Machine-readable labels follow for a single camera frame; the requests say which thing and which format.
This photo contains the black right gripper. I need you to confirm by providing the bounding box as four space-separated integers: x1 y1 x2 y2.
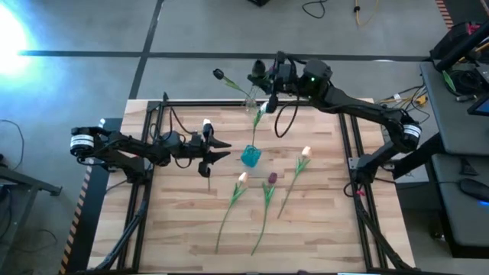
247 51 305 114

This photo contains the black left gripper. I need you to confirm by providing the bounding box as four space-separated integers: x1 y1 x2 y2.
182 128 232 178

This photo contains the black artificial tulip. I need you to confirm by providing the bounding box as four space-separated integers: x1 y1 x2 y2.
212 67 253 99
251 60 267 77

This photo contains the blue patterned glass vase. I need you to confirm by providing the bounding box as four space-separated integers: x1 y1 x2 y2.
240 144 263 168

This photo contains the cream artificial tulip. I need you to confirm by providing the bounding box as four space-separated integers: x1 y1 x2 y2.
214 171 249 255
276 145 313 220

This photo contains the dark red artificial tulip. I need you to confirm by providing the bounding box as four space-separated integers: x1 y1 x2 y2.
250 172 279 257

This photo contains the clear glass vase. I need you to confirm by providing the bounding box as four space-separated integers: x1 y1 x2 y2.
244 86 261 114

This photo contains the black floor mat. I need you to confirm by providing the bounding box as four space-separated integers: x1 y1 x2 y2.
63 117 127 274

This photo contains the yellow black hazard strip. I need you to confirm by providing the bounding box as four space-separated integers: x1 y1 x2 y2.
59 163 95 275

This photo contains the black support beam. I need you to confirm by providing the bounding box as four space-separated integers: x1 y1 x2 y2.
391 131 444 181

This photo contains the white box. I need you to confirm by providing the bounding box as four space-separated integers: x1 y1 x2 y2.
381 150 431 185

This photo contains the grey desk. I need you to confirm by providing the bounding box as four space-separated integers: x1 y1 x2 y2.
430 153 489 257
419 60 489 156

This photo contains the grey metal stand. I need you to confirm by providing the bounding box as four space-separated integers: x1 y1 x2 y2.
0 152 64 264

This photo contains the black bag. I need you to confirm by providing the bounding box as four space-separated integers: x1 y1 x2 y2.
429 21 482 60

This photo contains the black pole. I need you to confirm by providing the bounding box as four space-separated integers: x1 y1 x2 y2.
435 21 489 73

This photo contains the tablet screen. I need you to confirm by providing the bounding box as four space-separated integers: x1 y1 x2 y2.
466 94 489 118

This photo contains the black wedge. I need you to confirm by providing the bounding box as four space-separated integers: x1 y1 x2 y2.
459 157 477 176

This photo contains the black computer mouse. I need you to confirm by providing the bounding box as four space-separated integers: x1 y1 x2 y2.
458 177 489 202

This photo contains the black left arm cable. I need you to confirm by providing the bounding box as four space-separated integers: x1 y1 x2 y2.
151 106 196 170

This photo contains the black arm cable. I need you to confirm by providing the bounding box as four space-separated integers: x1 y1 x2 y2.
151 106 196 170
274 97 301 139

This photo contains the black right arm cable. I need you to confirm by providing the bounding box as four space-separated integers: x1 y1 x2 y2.
274 97 301 139

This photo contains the black floor cable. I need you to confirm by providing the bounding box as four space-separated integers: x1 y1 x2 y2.
301 0 329 19
0 118 26 172

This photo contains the black aluminium table frame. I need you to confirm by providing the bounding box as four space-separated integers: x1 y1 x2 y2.
91 91 419 274

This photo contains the yellow floor cable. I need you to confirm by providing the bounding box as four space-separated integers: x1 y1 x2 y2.
353 0 381 28

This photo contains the floor cable bundle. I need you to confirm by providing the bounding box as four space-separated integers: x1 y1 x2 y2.
376 84 431 115

